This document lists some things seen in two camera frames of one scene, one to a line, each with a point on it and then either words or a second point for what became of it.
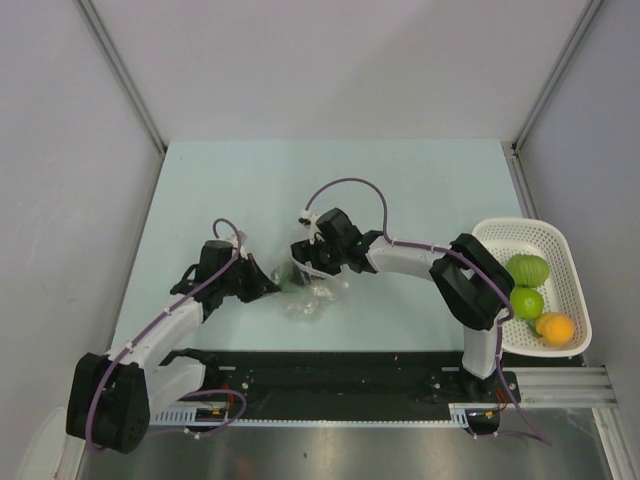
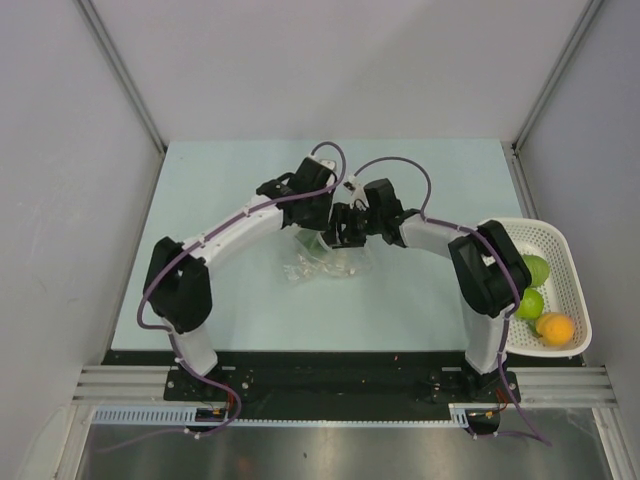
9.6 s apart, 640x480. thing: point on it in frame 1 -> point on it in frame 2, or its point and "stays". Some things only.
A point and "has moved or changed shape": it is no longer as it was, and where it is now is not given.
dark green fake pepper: (286, 275) has moved or changed shape
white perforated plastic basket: (564, 292) stays
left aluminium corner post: (117, 61) stays
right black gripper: (305, 252) -> (336, 237)
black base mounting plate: (349, 380) stays
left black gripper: (260, 286) -> (320, 224)
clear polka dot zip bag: (307, 294) has moved or changed shape
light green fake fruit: (528, 270) stays
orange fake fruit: (556, 329) stays
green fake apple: (526, 302) stays
